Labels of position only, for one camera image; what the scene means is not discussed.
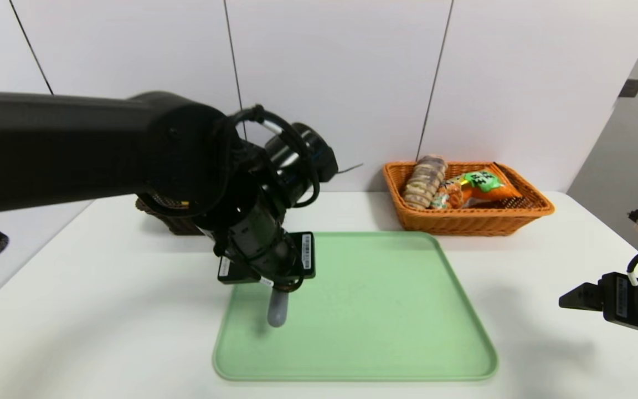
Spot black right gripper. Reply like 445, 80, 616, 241
558, 272, 638, 340

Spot orange snack bag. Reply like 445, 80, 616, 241
431, 168, 523, 210

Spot purple swirl bread roll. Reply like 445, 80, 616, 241
402, 155, 448, 210

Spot white peeler grey handle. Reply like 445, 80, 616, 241
267, 288, 290, 328

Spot orange wicker basket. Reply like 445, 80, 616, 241
383, 160, 555, 237

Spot dark brown wicker basket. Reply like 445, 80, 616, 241
135, 195, 204, 236

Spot light green plastic tray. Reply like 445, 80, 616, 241
213, 231, 498, 382

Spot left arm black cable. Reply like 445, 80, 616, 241
225, 104, 321, 209

